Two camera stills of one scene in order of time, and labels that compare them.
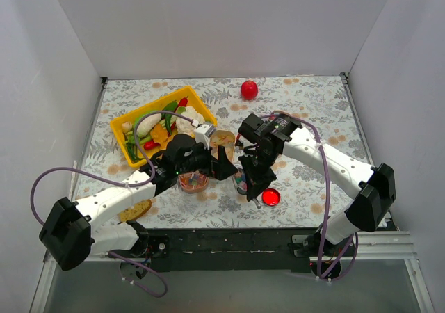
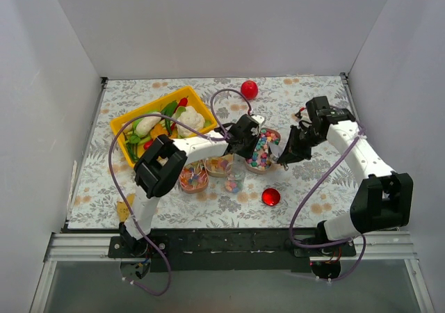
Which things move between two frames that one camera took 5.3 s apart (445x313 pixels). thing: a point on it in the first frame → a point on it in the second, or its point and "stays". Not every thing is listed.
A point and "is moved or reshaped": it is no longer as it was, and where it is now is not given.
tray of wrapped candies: x=193 y=182 stays
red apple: x=249 y=90 stays
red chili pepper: x=183 y=102 stays
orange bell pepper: x=158 y=133 stays
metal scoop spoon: x=258 y=205 → x=274 y=159
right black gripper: x=256 y=169 → x=300 y=142
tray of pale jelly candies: x=222 y=138 is moved or reshaped
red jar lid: x=270 y=197 stays
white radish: x=147 y=124 stays
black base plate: x=240 y=250 stays
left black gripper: x=214 y=163 → x=253 y=145
